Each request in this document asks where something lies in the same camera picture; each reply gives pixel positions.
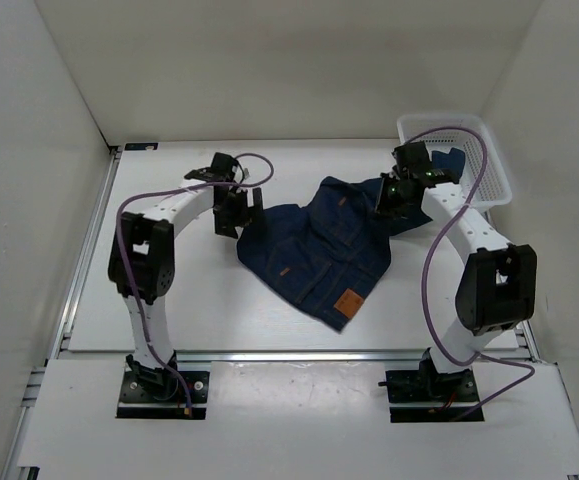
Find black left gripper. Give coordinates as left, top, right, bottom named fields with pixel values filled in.
left=213, top=187, right=266, bottom=239

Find dark blue denim trousers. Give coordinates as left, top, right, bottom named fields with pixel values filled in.
left=235, top=147, right=467, bottom=332

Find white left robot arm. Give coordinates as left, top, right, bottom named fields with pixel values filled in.
left=107, top=152, right=275, bottom=400

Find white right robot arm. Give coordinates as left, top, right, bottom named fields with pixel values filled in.
left=376, top=141, right=537, bottom=400

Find white perforated plastic basket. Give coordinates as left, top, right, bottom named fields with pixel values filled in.
left=397, top=112, right=512, bottom=213

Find dark label sticker on table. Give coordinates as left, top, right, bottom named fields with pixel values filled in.
left=124, top=142, right=159, bottom=151

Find aluminium left side rail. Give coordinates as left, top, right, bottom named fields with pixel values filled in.
left=44, top=146, right=123, bottom=366

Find aluminium rail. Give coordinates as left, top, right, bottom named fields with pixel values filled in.
left=55, top=346, right=531, bottom=363
left=44, top=146, right=123, bottom=366

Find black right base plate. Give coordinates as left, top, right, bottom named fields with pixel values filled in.
left=378, top=369, right=485, bottom=424

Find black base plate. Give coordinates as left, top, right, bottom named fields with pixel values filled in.
left=378, top=369, right=485, bottom=424
left=116, top=355, right=210, bottom=420

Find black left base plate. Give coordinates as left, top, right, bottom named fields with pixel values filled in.
left=116, top=355, right=210, bottom=420

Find aluminium front rail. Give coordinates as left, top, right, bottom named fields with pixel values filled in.
left=55, top=346, right=531, bottom=363

